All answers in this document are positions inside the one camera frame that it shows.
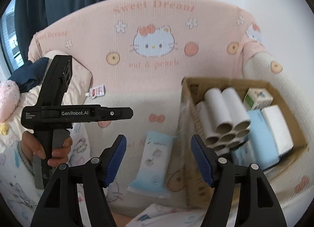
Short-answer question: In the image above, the white paper tube bundle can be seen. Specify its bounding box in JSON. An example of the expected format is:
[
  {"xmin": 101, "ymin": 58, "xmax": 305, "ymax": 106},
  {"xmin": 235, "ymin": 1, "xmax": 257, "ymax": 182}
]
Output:
[{"xmin": 195, "ymin": 87, "xmax": 251, "ymax": 156}]

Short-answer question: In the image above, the green white small carton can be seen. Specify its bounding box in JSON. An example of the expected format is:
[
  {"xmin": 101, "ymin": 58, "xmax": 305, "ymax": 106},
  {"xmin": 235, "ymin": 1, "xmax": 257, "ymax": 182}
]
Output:
[{"xmin": 243, "ymin": 88, "xmax": 274, "ymax": 110}]

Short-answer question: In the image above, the light blue box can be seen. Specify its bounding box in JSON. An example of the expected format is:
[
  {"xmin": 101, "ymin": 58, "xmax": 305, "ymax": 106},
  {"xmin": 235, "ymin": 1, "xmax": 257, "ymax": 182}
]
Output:
[{"xmin": 232, "ymin": 110, "xmax": 279, "ymax": 170}]

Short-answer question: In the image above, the pink plush toy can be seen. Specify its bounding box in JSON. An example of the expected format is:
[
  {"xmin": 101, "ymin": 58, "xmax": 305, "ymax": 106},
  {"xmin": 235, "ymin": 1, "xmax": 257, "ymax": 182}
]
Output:
[{"xmin": 1, "ymin": 80, "xmax": 20, "ymax": 135}]

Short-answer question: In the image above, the person's left hand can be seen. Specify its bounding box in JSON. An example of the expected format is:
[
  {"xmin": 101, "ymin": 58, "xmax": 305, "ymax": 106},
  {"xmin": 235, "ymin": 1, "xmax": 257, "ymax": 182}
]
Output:
[{"xmin": 20, "ymin": 130, "xmax": 74, "ymax": 168}]

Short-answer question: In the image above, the red white sachet packet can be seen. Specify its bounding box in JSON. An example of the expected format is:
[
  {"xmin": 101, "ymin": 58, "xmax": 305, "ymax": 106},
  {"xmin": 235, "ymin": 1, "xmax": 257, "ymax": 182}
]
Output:
[{"xmin": 85, "ymin": 85, "xmax": 105, "ymax": 99}]

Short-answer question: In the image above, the printed white pajama clothing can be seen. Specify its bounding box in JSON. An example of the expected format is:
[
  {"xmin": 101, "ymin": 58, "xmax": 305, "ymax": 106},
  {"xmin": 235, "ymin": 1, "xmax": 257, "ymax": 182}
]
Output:
[{"xmin": 1, "ymin": 90, "xmax": 205, "ymax": 226}]

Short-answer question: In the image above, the pink Hello Kitty chair cover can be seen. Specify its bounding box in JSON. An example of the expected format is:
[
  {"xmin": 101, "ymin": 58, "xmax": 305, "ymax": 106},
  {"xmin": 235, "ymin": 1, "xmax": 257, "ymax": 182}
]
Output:
[{"xmin": 28, "ymin": 0, "xmax": 313, "ymax": 216}]

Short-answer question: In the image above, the brown cardboard box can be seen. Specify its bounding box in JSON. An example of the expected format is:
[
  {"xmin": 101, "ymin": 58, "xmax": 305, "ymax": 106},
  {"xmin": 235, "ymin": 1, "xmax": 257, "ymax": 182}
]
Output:
[{"xmin": 178, "ymin": 77, "xmax": 313, "ymax": 208}]

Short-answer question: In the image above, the blue white tissue pack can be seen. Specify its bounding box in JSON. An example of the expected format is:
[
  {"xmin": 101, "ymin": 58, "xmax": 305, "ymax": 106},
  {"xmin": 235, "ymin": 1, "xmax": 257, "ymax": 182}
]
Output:
[{"xmin": 127, "ymin": 131, "xmax": 176, "ymax": 198}]

